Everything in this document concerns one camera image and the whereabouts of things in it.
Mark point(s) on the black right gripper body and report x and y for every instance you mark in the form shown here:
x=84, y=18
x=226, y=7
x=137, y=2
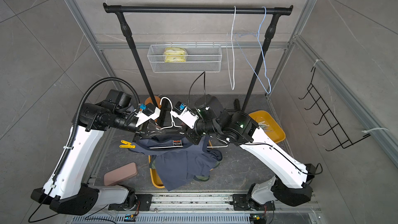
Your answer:
x=197, y=129

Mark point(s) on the metal base rail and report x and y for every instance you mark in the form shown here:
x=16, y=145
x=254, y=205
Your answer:
x=205, y=208

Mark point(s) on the black wire wall rack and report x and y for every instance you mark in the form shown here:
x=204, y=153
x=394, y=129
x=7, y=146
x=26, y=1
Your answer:
x=329, y=117

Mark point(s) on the plain green tank top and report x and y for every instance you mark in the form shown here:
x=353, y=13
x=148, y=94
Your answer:
x=201, y=178

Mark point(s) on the dark grey tank top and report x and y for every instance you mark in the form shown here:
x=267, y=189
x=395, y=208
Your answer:
x=176, y=160

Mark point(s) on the white wire basket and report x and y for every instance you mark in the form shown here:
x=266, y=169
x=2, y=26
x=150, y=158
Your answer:
x=201, y=58

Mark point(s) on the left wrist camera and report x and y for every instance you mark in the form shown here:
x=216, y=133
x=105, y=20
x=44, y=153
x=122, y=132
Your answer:
x=147, y=112

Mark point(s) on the pink rectangular case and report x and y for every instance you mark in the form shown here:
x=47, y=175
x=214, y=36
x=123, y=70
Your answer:
x=120, y=174

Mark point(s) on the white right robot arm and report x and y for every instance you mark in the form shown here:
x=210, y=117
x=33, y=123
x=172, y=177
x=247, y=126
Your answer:
x=291, y=183

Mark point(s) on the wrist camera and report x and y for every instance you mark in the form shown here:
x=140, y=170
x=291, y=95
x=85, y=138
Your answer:
x=184, y=114
x=147, y=112

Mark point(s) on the yellow item in basket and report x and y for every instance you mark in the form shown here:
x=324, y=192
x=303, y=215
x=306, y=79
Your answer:
x=175, y=54

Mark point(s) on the small yellow plastic tray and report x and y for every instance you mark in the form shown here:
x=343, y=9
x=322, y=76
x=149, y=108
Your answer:
x=275, y=133

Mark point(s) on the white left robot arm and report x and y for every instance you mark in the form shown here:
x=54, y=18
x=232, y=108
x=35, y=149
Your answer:
x=64, y=192

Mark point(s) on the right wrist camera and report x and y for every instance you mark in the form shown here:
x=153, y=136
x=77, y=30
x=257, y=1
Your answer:
x=184, y=114

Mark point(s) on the light blue wire hanger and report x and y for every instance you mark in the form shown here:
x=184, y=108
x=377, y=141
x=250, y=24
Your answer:
x=262, y=54

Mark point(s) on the orange plush toy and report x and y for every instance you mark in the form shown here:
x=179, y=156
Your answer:
x=157, y=99

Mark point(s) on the large yellow plastic tray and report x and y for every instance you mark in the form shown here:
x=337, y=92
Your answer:
x=156, y=181

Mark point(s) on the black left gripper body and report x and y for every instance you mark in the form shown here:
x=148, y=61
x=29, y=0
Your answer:
x=139, y=131

